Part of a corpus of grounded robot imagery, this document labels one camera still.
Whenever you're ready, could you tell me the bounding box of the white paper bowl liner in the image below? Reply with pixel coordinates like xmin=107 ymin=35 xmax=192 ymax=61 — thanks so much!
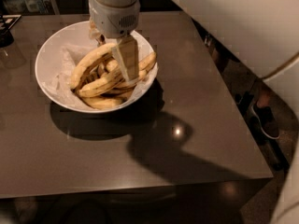
xmin=36 ymin=43 xmax=158 ymax=114

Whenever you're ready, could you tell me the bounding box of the black device on table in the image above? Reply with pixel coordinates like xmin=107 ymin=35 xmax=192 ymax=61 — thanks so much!
xmin=0 ymin=15 xmax=21 ymax=48

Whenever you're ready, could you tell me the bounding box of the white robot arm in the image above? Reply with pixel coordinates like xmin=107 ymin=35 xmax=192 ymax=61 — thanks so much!
xmin=88 ymin=0 xmax=299 ymax=224

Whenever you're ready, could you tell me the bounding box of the long banana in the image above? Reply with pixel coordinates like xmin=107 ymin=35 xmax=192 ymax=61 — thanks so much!
xmin=69 ymin=43 xmax=116 ymax=90
xmin=78 ymin=68 xmax=122 ymax=98

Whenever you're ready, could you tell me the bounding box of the dark shoe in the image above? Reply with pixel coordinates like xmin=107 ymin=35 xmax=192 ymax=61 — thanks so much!
xmin=251 ymin=104 xmax=279 ymax=140

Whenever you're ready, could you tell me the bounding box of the small inner banana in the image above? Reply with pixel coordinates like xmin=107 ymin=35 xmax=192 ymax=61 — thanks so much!
xmin=105 ymin=58 xmax=119 ymax=72

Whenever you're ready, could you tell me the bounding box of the shelf with bottles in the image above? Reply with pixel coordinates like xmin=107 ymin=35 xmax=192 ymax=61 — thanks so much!
xmin=0 ymin=0 xmax=59 ymax=15

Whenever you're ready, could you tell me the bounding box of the right upper banana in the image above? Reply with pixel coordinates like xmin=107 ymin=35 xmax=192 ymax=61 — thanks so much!
xmin=138 ymin=52 xmax=157 ymax=71

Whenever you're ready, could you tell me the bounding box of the bottom front banana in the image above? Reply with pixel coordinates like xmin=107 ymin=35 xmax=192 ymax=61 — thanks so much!
xmin=82 ymin=97 xmax=123 ymax=110

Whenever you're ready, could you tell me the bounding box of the right lower banana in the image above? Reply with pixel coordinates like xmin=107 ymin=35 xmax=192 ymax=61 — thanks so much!
xmin=116 ymin=70 xmax=147 ymax=89

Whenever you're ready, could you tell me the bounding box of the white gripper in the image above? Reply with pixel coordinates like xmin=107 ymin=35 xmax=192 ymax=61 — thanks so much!
xmin=88 ymin=0 xmax=140 ymax=82

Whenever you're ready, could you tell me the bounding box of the white ceramic bowl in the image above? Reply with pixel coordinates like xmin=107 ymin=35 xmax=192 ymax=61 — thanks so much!
xmin=35 ymin=21 xmax=158 ymax=114

